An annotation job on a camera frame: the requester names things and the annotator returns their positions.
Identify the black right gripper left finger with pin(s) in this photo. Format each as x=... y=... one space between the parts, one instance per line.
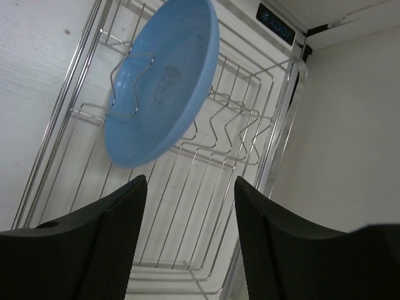
x=86 y=254

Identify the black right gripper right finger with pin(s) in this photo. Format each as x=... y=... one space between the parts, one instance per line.
x=288 y=257

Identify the blue plastic plate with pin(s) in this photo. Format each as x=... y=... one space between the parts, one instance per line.
x=160 y=86

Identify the silver wire dish rack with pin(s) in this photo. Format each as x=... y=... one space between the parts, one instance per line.
x=188 y=246

